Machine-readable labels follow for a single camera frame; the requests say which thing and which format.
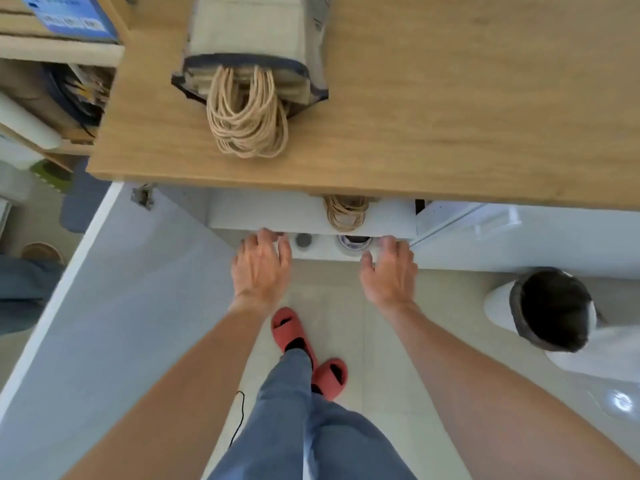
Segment person's right hand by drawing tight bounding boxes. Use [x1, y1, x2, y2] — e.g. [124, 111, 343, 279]
[359, 235, 420, 318]

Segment person's left hand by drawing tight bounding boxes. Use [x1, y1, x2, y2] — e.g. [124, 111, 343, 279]
[230, 228, 293, 318]

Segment person's left forearm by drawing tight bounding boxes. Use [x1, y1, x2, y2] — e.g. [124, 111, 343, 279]
[62, 301, 275, 480]

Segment person's right forearm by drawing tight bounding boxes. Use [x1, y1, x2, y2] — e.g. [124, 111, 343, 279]
[382, 302, 640, 480]

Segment roll of tape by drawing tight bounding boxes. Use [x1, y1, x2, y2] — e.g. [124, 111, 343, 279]
[336, 234, 374, 257]

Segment white cabinet shelf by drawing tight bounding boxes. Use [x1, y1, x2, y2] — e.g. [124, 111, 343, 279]
[207, 189, 418, 260]

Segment red slipper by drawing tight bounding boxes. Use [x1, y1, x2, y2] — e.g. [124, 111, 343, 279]
[270, 307, 319, 370]
[311, 358, 349, 402]

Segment white trash bin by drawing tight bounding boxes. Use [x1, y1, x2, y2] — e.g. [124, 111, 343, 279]
[482, 267, 608, 353]

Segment person's blue jeans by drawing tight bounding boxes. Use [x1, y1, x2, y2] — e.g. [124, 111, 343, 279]
[207, 349, 418, 480]

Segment large open white cabinet door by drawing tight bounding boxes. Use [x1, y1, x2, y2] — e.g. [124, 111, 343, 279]
[0, 182, 242, 480]

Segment black bin bag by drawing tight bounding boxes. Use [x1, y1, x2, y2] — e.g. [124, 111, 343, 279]
[509, 268, 599, 353]

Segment wrapped stack of paper bags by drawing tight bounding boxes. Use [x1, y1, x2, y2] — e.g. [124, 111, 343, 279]
[171, 0, 332, 159]

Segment grey blue stool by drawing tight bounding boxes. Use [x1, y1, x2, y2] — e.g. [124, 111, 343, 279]
[60, 157, 113, 234]

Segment white paper roll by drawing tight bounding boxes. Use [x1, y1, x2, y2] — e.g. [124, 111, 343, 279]
[0, 92, 63, 150]

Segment wooden shelf unit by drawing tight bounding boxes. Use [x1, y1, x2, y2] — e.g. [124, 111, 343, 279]
[0, 0, 132, 170]

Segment blue cardboard box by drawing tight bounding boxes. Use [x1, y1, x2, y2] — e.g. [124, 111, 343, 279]
[17, 0, 121, 44]

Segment bundle of paper bag handles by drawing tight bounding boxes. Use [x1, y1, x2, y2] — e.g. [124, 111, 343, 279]
[322, 195, 373, 233]

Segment white cabinet door with handle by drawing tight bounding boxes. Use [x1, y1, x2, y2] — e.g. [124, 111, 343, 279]
[412, 200, 640, 281]

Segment thin black cable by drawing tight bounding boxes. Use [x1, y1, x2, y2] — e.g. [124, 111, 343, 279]
[228, 391, 246, 449]

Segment coiled dark cable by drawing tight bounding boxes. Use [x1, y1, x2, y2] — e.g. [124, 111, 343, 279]
[42, 64, 113, 128]

